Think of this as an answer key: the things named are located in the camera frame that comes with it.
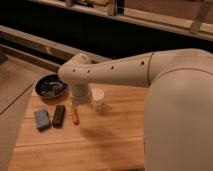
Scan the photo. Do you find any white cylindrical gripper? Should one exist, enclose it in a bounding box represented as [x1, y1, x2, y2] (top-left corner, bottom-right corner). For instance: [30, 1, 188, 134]
[70, 84, 92, 106]

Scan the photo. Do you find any white ceramic cup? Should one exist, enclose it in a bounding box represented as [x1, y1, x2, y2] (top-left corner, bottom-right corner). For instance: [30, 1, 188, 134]
[92, 88, 105, 111]

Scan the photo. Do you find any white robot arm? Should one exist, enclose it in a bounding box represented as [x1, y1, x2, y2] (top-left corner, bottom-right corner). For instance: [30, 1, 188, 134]
[58, 48, 213, 171]

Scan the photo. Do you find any dark blue ceramic bowl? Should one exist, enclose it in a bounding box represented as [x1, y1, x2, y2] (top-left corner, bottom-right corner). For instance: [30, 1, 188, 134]
[35, 74, 68, 99]

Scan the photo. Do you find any black rectangular block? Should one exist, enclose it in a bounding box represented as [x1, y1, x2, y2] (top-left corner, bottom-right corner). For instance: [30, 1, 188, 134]
[52, 105, 65, 127]

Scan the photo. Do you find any blue sponge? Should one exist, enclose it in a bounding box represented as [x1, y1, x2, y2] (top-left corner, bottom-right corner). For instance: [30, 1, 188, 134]
[34, 109, 51, 131]

